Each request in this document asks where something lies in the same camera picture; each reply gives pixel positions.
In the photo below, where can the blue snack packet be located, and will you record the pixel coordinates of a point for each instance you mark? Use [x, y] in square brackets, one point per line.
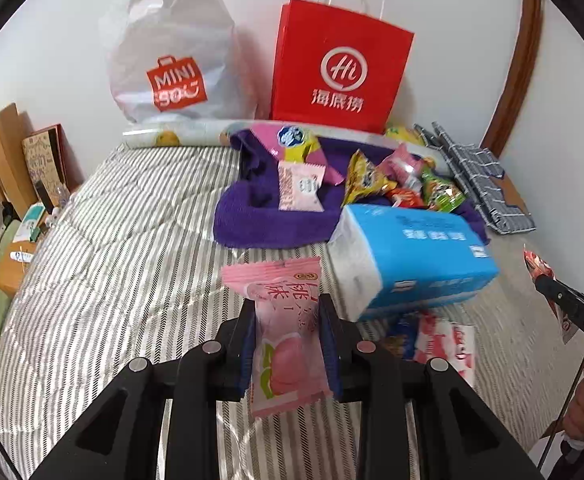
[401, 335]

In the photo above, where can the white tube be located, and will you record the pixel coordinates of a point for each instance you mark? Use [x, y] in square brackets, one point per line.
[22, 256]

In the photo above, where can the pink yellow snack packet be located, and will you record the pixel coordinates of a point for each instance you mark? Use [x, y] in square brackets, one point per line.
[292, 140]

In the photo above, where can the person's right forearm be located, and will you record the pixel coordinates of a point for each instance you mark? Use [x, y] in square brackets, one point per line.
[579, 462]

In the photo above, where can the black upright device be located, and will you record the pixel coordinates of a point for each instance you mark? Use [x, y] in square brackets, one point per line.
[42, 194]

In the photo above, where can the red paper shopping bag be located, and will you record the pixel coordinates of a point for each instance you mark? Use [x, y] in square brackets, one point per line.
[342, 40]

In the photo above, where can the orange red snack packet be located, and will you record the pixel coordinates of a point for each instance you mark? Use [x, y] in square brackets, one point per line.
[404, 198]

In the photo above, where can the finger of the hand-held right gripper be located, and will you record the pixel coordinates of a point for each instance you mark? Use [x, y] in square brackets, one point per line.
[554, 290]

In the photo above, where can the small pink candy packet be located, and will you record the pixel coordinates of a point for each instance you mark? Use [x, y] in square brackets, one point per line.
[397, 162]

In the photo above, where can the clear small bottle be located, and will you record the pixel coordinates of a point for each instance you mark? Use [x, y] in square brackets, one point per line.
[60, 195]

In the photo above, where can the red white snack packet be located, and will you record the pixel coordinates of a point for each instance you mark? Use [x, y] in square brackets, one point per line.
[447, 345]

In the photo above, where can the purple towel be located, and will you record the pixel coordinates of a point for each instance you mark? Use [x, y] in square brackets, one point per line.
[257, 220]

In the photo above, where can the wooden nightstand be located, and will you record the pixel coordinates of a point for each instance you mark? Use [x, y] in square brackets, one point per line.
[16, 270]

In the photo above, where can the dark plaid cloth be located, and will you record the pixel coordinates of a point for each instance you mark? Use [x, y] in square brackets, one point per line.
[477, 175]

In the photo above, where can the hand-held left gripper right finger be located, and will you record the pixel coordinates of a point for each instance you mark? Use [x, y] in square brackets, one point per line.
[328, 355]

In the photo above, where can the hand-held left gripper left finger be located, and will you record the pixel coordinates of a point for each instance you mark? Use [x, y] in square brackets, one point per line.
[246, 355]

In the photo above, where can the striped bed quilt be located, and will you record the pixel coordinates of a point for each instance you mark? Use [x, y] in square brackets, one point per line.
[121, 260]

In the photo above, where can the pink peach snack packet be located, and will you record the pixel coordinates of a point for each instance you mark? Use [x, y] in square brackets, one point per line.
[282, 310]

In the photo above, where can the blue white tissue pack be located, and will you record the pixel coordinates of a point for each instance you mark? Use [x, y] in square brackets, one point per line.
[422, 255]

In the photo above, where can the fruit print rolled mat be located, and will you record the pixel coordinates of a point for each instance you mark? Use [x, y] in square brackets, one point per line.
[191, 132]

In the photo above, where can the brown wooden door frame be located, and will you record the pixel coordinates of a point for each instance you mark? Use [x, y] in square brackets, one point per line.
[519, 60]

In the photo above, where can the teal box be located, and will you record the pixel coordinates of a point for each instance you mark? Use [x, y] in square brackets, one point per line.
[34, 220]

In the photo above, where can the light pink snack packet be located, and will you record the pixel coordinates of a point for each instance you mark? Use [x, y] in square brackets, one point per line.
[299, 185]

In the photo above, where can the white plastic shopping bag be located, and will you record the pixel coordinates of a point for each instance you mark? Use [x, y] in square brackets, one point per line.
[181, 30]

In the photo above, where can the green snack packet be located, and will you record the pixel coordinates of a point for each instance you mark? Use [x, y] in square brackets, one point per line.
[439, 190]

